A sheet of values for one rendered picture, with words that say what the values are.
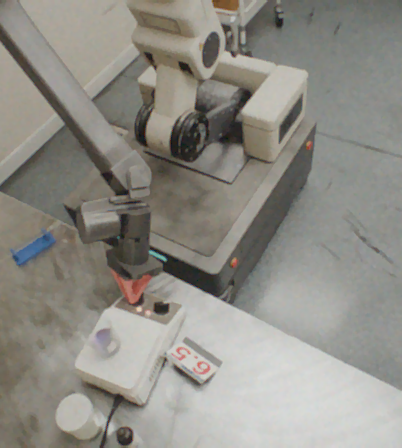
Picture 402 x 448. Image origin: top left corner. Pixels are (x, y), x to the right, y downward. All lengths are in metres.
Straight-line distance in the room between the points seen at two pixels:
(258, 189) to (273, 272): 0.39
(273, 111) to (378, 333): 0.86
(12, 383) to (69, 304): 0.18
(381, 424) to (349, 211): 1.28
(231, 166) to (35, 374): 1.02
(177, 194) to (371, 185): 0.93
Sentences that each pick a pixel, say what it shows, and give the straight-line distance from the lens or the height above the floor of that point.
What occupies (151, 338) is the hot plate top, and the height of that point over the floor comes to 0.84.
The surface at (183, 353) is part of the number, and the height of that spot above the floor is 0.77.
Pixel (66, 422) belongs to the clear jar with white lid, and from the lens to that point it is 0.84.
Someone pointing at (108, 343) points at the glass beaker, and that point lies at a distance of 0.79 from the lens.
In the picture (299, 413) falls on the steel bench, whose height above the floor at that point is 0.75.
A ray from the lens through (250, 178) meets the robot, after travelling 1.65.
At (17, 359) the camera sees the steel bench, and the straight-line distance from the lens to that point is 1.01.
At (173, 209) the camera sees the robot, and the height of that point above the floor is 0.36.
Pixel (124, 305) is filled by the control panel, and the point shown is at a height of 0.81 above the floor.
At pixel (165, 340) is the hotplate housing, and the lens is 0.86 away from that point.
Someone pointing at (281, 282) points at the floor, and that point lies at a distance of 1.81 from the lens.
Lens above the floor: 1.59
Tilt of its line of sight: 53 degrees down
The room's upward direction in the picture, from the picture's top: 11 degrees counter-clockwise
